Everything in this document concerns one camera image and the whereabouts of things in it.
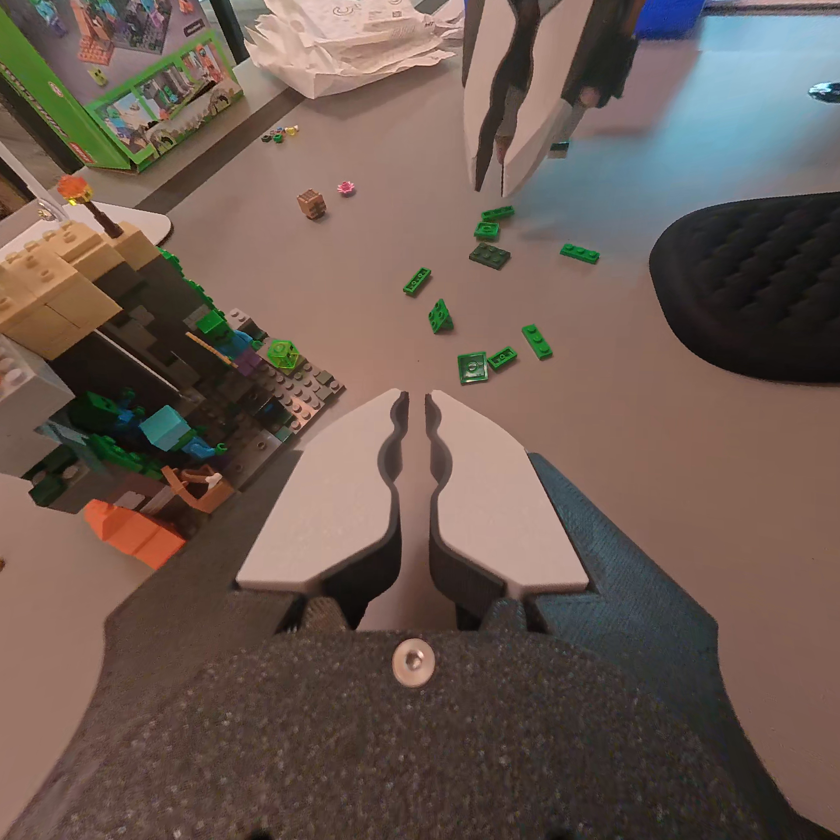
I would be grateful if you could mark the brown toy brick head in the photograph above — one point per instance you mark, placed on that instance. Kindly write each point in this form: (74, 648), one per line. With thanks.
(312, 205)

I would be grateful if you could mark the toy brick model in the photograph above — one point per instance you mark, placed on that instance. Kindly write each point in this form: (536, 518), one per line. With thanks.
(98, 394)

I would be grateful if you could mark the green square tile brick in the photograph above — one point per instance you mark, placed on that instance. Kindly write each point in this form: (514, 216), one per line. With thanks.
(487, 230)

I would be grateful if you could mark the white paper bag pile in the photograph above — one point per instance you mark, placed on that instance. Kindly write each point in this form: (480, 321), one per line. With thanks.
(341, 46)

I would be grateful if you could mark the green narrow plate brick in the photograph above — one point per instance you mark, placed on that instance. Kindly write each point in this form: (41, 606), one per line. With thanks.
(579, 253)
(502, 358)
(417, 281)

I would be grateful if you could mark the black chair armrest pad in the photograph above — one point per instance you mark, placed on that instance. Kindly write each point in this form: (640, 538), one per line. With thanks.
(754, 289)

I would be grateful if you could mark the white book stand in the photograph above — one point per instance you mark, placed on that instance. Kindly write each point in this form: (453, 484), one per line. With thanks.
(144, 226)

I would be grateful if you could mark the cluster of small loose bricks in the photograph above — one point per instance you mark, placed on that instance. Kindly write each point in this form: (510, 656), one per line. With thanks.
(279, 134)

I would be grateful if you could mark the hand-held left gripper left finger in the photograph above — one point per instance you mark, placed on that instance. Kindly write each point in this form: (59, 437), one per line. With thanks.
(321, 512)

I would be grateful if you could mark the person's right hand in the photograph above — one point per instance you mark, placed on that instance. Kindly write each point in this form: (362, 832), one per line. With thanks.
(592, 98)

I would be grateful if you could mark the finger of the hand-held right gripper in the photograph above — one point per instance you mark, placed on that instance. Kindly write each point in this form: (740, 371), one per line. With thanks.
(551, 65)
(482, 65)

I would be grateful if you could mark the small shiny metal object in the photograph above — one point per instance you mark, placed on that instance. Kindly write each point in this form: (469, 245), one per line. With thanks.
(825, 92)

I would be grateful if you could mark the small green brick piece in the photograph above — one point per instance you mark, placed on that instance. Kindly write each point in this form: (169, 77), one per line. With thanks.
(537, 341)

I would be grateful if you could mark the small green brick plate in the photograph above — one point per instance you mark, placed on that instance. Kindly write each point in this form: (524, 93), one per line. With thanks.
(441, 316)

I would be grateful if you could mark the green toy set box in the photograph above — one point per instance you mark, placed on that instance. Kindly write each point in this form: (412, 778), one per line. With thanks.
(85, 79)

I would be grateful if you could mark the blue plastic bin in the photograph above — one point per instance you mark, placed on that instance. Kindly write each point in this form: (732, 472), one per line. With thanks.
(669, 16)

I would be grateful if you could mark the green bracket brick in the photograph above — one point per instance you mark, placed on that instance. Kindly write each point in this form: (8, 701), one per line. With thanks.
(472, 367)

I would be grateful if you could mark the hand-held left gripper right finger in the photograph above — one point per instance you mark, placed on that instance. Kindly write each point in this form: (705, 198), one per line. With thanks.
(505, 518)

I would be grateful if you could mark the grey desk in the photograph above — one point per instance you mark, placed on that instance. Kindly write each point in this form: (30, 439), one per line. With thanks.
(590, 459)

